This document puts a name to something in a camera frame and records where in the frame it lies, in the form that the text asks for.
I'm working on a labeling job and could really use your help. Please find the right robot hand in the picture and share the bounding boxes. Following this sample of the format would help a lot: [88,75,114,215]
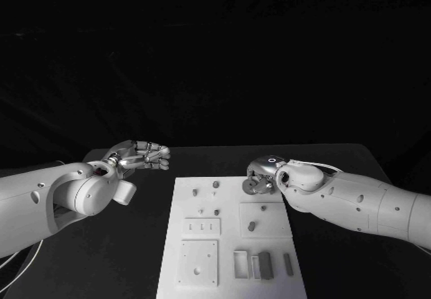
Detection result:
[245,154,290,195]

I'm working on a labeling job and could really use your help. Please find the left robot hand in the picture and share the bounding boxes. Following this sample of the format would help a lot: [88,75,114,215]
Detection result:
[101,140,172,171]

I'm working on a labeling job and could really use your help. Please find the grey gear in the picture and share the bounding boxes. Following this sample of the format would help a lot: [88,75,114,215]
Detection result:
[242,178,260,196]

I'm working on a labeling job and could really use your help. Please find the white task board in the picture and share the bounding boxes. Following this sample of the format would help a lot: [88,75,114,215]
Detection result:
[156,176,309,299]

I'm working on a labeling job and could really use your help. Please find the white cable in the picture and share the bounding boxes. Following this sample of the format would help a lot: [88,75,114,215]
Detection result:
[296,161,345,174]
[0,251,20,268]
[0,240,45,293]

